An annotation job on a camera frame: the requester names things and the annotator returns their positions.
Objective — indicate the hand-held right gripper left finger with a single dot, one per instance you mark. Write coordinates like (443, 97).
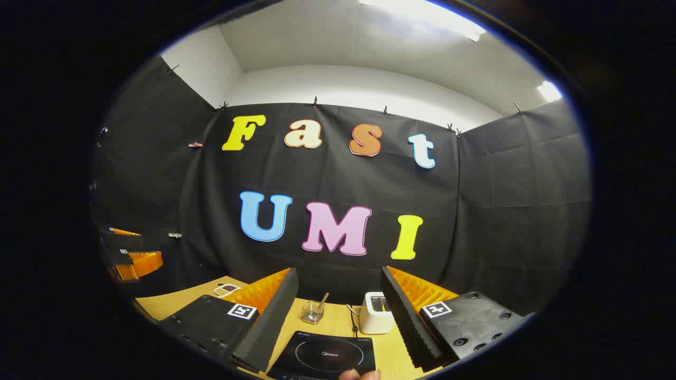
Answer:
(264, 327)

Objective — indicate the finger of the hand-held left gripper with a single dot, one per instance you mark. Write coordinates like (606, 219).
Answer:
(122, 240)
(138, 264)

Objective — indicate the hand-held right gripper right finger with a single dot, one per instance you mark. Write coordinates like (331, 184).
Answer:
(406, 322)

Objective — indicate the black induction cooktop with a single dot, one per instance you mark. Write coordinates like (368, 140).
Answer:
(327, 354)

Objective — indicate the white toaster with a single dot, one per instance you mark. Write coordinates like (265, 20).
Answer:
(376, 316)

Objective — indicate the white divided seasoning tray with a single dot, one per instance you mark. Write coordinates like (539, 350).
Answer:
(227, 290)

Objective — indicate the wooden stick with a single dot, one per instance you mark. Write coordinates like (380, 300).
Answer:
(322, 301)

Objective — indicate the black backdrop cloth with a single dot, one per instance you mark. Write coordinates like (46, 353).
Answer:
(343, 179)

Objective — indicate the small ceiling light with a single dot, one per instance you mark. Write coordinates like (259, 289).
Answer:
(549, 91)

